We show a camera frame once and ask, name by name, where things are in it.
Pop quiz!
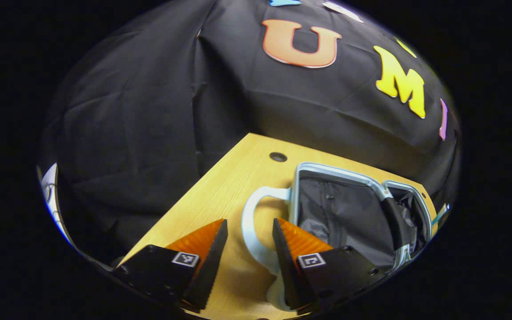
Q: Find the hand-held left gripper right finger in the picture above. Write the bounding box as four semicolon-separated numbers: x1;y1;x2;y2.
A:
272;218;388;312

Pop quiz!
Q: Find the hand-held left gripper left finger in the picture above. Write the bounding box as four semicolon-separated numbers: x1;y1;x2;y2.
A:
114;218;229;312

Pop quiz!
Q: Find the pale blue small suitcase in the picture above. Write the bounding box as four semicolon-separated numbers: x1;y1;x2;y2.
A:
241;162;434;312

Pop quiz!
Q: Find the white blue skin care tube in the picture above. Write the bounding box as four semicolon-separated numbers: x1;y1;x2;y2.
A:
432;203;451;227

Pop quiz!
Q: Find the white printed poster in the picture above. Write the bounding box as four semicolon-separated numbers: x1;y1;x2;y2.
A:
38;162;72;245

